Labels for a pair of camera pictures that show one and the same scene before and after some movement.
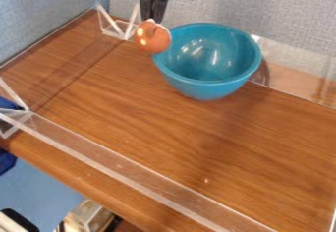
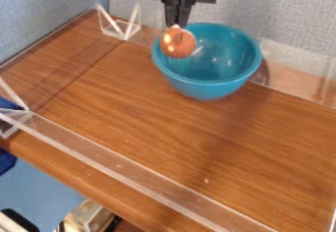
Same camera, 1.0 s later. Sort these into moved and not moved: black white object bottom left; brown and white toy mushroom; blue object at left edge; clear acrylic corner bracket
Moved: brown and white toy mushroom
Not moved: clear acrylic corner bracket; blue object at left edge; black white object bottom left
